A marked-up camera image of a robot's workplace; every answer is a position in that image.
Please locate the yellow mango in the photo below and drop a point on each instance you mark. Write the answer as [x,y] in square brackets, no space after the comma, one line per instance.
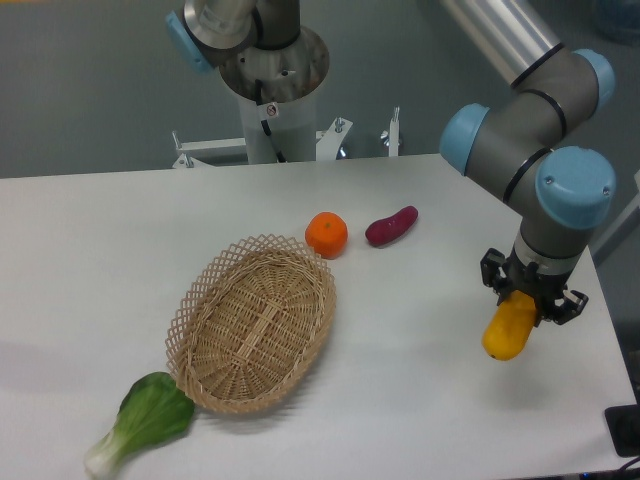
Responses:
[507,334]

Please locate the white metal base frame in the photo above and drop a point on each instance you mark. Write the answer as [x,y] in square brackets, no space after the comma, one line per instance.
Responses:
[330,145]

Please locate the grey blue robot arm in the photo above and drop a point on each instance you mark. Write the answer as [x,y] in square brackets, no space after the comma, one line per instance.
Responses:
[516,154]

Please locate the purple sweet potato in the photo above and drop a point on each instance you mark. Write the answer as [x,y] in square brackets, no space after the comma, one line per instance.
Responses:
[387,230]

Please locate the woven wicker basket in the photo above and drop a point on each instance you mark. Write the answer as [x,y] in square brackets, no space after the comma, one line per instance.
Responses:
[251,325]

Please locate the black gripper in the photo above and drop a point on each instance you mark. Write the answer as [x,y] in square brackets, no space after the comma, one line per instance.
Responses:
[506,275]

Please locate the orange tangerine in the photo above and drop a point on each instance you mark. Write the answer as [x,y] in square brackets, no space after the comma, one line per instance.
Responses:
[327,235]

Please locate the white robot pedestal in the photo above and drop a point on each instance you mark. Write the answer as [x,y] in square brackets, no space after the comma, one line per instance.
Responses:
[276,93]

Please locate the black device at edge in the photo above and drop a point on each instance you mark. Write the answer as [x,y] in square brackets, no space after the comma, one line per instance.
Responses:
[623,425]

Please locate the green bok choy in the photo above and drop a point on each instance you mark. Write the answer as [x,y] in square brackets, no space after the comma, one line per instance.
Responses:
[153,412]

